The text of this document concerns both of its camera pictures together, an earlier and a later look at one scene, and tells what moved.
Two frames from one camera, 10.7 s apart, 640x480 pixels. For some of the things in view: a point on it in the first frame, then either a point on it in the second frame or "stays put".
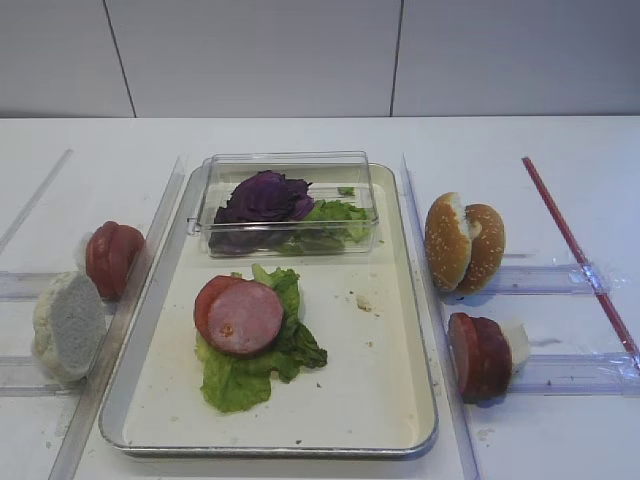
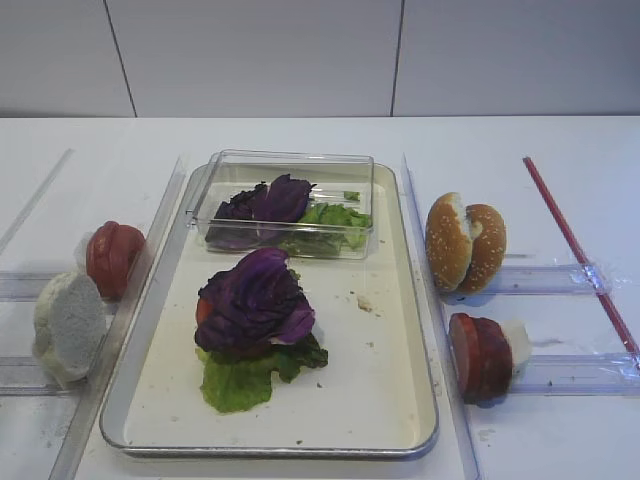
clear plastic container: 286,203 stays put
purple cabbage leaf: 267,198 -> 257,301
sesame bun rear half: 487,238 stays put
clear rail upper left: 24,286 stays put
